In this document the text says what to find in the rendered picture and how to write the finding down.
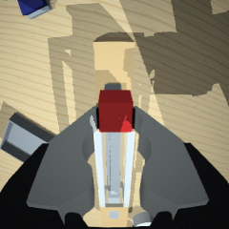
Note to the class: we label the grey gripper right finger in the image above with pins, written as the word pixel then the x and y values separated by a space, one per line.
pixel 177 178

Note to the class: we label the grey square stick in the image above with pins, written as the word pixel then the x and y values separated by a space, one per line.
pixel 114 214
pixel 112 87

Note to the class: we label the grey cylinder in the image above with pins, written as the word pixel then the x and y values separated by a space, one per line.
pixel 142 219

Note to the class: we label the clear glass channel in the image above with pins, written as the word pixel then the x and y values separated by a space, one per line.
pixel 114 154

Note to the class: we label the grey rectangular tray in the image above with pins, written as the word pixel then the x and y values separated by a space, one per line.
pixel 22 140

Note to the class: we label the red cube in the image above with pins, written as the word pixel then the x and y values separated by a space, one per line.
pixel 115 111

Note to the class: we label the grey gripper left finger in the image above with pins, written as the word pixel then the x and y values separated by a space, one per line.
pixel 55 180

